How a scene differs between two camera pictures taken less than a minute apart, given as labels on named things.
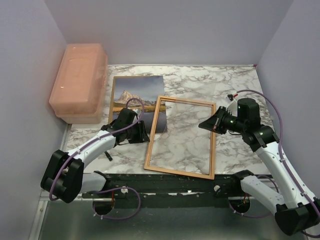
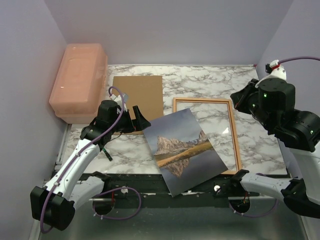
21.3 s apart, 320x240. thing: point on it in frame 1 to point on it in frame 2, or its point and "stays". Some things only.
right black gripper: x=214 y=123 to x=239 y=97
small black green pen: x=108 y=156 stays
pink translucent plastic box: x=79 y=91 stays
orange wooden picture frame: x=212 y=164 to x=216 y=116
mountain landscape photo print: x=147 y=89 to x=184 y=154
